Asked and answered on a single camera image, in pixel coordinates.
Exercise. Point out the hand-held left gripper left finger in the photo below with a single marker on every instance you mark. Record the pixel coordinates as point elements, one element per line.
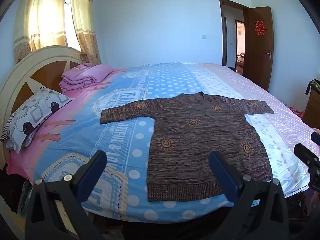
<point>93,172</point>

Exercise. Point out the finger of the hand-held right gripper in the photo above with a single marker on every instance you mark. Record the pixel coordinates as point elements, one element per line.
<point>306,155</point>
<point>316,137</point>

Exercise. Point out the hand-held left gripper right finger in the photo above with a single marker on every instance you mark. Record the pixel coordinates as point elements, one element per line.
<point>223,173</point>

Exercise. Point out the brown knit sweater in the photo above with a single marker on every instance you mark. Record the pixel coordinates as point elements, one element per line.
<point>195,142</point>

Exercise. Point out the brown cardboard box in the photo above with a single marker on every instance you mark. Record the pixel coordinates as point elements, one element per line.
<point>312,110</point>

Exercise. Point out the red cloth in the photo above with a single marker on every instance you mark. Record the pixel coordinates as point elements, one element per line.
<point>296,111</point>

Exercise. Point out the printed dotted bedsheet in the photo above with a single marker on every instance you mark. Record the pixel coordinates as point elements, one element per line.
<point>125,135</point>

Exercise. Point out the dark green cloth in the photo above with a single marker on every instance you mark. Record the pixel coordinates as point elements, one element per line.
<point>313,85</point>

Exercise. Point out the dark clothing pile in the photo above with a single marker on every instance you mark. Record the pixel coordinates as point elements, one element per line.
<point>12,192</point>

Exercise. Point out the grey patterned pillow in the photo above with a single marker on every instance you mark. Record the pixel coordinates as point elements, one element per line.
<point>32,115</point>

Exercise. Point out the brown wooden door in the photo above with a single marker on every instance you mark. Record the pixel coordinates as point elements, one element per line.
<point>260,62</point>

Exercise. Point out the folded pink blanket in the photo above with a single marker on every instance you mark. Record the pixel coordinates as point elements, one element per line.
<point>85,76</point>

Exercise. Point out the sofa in far room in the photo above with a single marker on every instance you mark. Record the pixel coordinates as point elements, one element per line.
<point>240,61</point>

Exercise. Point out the cream and wood headboard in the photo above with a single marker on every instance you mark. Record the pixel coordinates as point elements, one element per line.
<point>47,72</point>

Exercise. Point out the red paper door decoration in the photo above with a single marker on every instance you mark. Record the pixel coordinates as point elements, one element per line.
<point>260,28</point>

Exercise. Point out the patterned beige curtain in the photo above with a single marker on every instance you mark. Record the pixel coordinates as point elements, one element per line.
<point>86,30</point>

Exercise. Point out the window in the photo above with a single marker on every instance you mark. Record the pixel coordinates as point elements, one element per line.
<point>71,25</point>

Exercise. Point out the sheer yellow curtain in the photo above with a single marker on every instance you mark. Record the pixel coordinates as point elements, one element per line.
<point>42,17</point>

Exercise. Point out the dark wooden door frame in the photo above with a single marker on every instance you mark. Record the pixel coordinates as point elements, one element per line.
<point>221,30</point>

